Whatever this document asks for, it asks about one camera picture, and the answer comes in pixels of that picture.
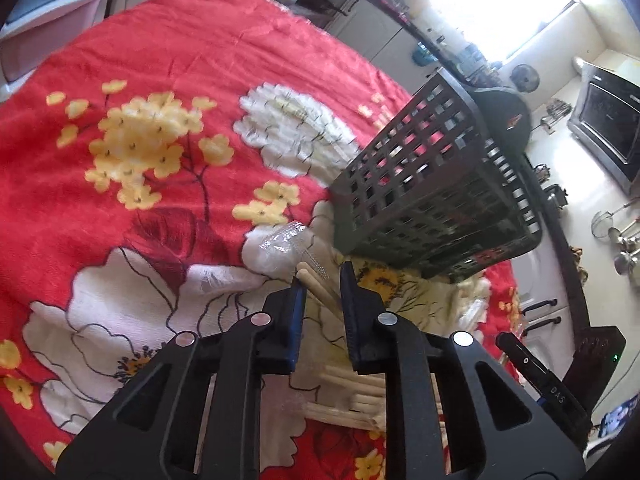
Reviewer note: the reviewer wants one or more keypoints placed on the black plastic utensil basket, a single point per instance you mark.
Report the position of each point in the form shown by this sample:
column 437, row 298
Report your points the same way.
column 444, row 188

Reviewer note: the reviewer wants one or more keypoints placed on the beige plastic drawer tower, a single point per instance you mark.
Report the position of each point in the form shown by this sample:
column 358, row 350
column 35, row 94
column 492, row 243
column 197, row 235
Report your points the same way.
column 36, row 28

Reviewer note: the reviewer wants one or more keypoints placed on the white lower kitchen cabinets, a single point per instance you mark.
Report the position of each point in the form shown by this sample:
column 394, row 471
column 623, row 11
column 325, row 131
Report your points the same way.
column 409, row 58

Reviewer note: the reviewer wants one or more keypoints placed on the black range hood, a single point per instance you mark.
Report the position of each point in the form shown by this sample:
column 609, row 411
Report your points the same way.
column 606, row 120

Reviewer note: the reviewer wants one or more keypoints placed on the wooden chopsticks pair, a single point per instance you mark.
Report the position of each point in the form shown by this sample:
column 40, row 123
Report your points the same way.
column 320, row 288

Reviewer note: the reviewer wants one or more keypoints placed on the wrapped chopsticks on blanket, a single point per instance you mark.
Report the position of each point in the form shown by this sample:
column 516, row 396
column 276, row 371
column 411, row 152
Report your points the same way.
column 358, row 401

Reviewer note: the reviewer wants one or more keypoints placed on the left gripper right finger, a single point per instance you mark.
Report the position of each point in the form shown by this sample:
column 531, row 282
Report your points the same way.
column 452, row 411

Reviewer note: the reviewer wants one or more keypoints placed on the red floral blanket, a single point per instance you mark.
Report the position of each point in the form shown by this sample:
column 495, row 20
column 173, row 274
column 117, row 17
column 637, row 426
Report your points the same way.
column 143, row 166

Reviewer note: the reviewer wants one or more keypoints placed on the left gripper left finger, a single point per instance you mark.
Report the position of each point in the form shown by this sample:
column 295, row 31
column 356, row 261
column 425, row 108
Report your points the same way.
column 193, row 412

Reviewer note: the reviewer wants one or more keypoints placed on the hanging ladles and strainers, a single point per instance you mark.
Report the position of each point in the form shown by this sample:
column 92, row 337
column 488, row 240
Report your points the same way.
column 625, row 239

